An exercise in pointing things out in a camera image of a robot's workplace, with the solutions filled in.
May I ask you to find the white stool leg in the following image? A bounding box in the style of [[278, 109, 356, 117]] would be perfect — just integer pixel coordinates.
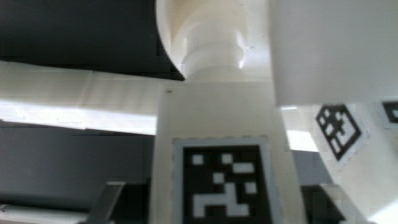
[[312, 97, 398, 224], [148, 81, 307, 224], [269, 0, 398, 106]]

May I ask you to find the white U-shaped fence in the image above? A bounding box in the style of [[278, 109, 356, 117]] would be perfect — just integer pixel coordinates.
[[0, 61, 317, 154]]

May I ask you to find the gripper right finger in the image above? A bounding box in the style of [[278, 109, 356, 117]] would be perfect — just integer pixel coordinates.
[[300, 184, 367, 224]]

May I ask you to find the white round stool seat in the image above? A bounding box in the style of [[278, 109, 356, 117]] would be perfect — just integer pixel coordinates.
[[154, 0, 271, 82]]

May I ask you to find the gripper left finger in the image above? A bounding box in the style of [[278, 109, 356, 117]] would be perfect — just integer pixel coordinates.
[[0, 181, 152, 224]]

